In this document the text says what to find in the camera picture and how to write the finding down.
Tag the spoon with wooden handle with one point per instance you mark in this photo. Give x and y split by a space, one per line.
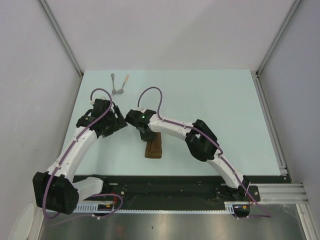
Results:
121 90

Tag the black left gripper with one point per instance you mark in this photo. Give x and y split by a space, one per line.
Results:
119 122

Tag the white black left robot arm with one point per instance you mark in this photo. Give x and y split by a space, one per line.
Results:
55 189

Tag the metal fork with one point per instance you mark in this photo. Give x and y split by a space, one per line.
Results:
114 91

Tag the aluminium corner post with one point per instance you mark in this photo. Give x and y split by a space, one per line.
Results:
289 17
53 23

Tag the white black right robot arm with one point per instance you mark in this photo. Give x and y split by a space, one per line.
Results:
202 144

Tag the aluminium front rail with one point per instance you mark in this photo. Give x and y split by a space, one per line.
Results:
282 193

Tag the aluminium corner post right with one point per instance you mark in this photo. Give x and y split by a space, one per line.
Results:
289 17

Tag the brown cloth napkin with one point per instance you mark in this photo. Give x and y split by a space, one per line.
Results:
153 148

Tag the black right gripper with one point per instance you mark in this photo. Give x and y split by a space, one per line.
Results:
145 138

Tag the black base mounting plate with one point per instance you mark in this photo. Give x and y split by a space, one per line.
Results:
186 194

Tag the aluminium corner post left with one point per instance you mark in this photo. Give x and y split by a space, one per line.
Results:
53 23

